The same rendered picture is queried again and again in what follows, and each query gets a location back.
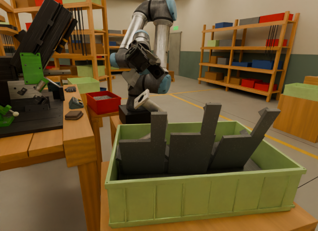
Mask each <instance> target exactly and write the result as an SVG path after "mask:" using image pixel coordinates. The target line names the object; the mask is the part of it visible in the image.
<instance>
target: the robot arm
mask: <svg viewBox="0 0 318 231"><path fill-rule="evenodd" d="M176 20H177V8H176V3H175V1H174V0H146V1H144V2H142V3H141V4H140V5H139V6H138V7H137V8H136V9H135V11H134V12H133V15H132V21H131V23H130V25H129V28H128V30H127V32H126V34H125V36H124V39H123V41H122V43H121V45H120V48H119V50H118V52H117V53H112V54H111V55H110V64H111V65H112V67H114V68H128V69H131V70H130V71H129V72H126V71H123V72H122V77H123V78H124V79H125V80H126V82H127V83H128V99H127V103H126V109H128V110H131V111H143V110H146V109H145V108H144V107H143V106H140V107H138V108H137V109H134V100H135V99H136V98H137V97H138V96H139V95H140V94H141V93H143V92H144V91H145V90H146V89H148V90H149V93H154V94H166V93H167V92H168V90H169V88H170V84H171V76H170V75H169V74H168V71H167V58H168V43H169V32H170V28H171V27H172V26H173V21H176ZM148 22H153V24H154V25H155V38H154V50H153V53H151V48H150V37H149V35H148V33H147V32H146V31H145V30H143V28H144V26H146V25H147V23H148Z"/></svg>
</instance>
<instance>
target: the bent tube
mask: <svg viewBox="0 0 318 231"><path fill-rule="evenodd" d="M140 106H143V107H144V108H145V109H147V110H148V111H150V112H155V111H156V110H159V111H160V112H164V110H163V109H162V108H161V107H159V106H158V105H157V104H156V103H154V102H153V101H152V100H151V99H150V94H149V90H148V89H146V90H145V91H144V92H143V93H141V94H140V95H139V96H138V97H137V98H136V99H135V100H134V109H137V108H138V107H140ZM167 127H168V118H167V125H166V129H167ZM149 138H150V133H149V134H147V135H145V136H144V137H142V138H140V139H149Z"/></svg>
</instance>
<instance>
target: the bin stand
mask: <svg viewBox="0 0 318 231"><path fill-rule="evenodd" d="M87 112H88V119H89V122H90V125H91V128H92V131H93V134H94V137H95V146H96V154H97V161H96V164H97V176H98V184H99V192H100V195H101V162H103V160H102V151H101V141H100V131H99V122H98V120H97V118H100V117H107V116H109V117H111V116H118V115H119V111H117V112H112V113H106V114H101V115H97V114H96V113H95V112H94V111H93V110H92V109H91V108H90V107H89V106H88V105H87ZM110 128H111V141H112V147H113V135H112V123H111V120H110Z"/></svg>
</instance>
